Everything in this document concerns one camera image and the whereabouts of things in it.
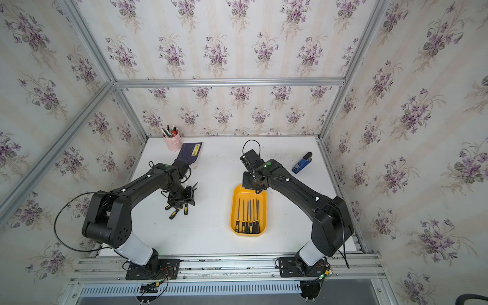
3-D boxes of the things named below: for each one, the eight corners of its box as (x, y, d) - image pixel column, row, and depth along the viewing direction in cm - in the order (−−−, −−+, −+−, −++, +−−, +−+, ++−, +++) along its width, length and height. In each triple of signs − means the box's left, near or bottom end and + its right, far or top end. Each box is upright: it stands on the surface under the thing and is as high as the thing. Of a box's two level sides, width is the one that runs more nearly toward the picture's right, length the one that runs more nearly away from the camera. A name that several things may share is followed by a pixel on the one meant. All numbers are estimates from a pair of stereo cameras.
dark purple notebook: (176, 164, 109) (175, 161, 107) (182, 145, 118) (181, 142, 117) (197, 164, 109) (197, 161, 107) (201, 145, 118) (201, 142, 117)
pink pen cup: (165, 152, 115) (157, 138, 105) (169, 140, 121) (163, 126, 112) (180, 152, 115) (175, 138, 105) (184, 140, 121) (179, 126, 112)
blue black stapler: (292, 171, 106) (294, 165, 102) (306, 157, 113) (309, 151, 109) (297, 175, 105) (299, 169, 100) (311, 160, 112) (314, 154, 107)
